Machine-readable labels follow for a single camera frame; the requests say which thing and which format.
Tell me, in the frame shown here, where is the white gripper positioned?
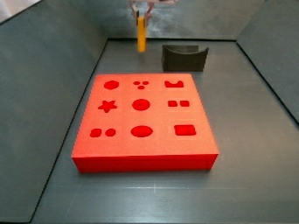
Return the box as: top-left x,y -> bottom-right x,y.
128,0 -> 178,20

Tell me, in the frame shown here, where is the yellow oval peg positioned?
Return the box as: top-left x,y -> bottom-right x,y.
136,17 -> 146,53

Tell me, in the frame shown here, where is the red shape-sorting board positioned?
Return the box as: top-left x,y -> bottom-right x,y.
71,73 -> 219,173

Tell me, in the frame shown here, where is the black curved holder bracket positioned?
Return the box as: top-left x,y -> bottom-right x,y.
162,45 -> 210,72

